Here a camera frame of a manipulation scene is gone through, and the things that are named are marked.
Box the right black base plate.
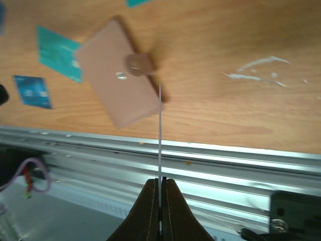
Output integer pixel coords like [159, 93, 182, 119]
[269, 191, 320, 240]

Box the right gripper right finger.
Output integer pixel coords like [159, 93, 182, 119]
[160, 177, 213, 241]

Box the aluminium front rail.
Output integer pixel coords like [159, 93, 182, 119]
[1, 126, 320, 231]

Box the teal blue card stack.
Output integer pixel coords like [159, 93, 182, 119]
[158, 84, 163, 201]

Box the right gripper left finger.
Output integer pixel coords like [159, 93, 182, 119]
[107, 179, 159, 241]

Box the teal vip card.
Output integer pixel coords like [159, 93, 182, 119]
[36, 26, 82, 83]
[125, 0, 151, 8]

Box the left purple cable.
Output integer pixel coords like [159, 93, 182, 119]
[0, 158, 52, 216]

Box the dark blue card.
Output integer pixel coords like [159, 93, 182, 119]
[0, 2, 6, 36]

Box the grey slotted cable duct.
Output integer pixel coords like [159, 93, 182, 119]
[50, 188, 226, 241]

